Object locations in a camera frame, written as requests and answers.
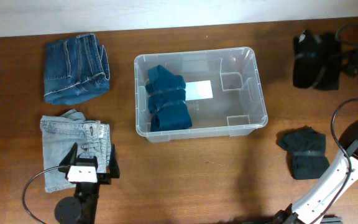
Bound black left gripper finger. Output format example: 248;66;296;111
58;142;78;170
108;144;120;179

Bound black shirt with logo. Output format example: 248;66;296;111
293;29;342;91

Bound blue shirt bundle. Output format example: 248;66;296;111
145;65;192;132

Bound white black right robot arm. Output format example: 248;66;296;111
272;30;358;223

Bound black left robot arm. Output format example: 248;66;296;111
54;144;120;224

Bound light blue folded jeans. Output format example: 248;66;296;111
39;108;112;194

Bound dark blue folded jeans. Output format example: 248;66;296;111
44;33;111;105

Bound black folded shirt front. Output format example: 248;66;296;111
276;126;330;180

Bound white label in bin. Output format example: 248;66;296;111
185;80;213;101

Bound clear plastic storage bin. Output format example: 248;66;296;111
134;47;268;142

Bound black left camera cable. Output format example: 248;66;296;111
21;165;71;224

